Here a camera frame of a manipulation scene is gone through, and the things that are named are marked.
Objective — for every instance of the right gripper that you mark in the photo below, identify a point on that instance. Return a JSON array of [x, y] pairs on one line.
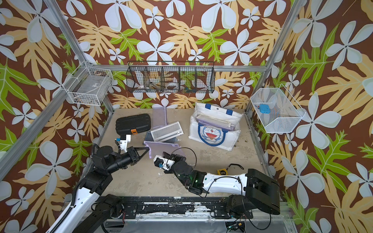
[[177, 158]]

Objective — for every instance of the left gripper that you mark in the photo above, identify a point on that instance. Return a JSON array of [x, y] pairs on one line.
[[133, 155]]

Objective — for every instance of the large purple mesh pouch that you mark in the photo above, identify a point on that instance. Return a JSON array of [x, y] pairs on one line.
[[157, 148]]

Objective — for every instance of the white mesh pouch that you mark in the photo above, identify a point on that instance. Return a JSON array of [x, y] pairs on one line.
[[167, 132]]

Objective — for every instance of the white Doraemon canvas bag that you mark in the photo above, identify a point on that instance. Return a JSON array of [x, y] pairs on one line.
[[215, 126]]

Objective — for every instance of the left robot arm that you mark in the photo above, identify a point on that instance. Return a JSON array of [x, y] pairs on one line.
[[84, 213]]

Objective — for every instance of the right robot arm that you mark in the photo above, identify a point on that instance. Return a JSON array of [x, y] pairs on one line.
[[253, 190]]

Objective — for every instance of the black plastic tool case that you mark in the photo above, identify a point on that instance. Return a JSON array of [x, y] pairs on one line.
[[131, 125]]

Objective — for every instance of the yellow tape measure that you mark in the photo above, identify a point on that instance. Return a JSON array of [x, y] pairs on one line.
[[222, 172]]

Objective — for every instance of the blue object in basket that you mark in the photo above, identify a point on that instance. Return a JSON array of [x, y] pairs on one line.
[[264, 109]]

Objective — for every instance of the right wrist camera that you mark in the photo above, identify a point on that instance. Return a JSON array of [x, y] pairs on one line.
[[158, 161]]

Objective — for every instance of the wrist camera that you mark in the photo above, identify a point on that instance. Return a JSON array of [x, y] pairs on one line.
[[122, 143], [158, 161]]

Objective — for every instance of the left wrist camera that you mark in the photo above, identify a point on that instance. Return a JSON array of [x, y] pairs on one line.
[[122, 143]]

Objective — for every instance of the black wire basket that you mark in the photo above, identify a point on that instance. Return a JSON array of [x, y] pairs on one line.
[[173, 77]]

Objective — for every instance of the white wire basket left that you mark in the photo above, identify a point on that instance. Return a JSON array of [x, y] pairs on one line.
[[88, 85]]

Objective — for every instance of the white wire basket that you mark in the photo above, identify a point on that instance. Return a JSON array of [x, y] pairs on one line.
[[88, 85], [286, 112]]

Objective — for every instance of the white wire basket right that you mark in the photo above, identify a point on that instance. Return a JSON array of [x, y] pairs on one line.
[[286, 112]]

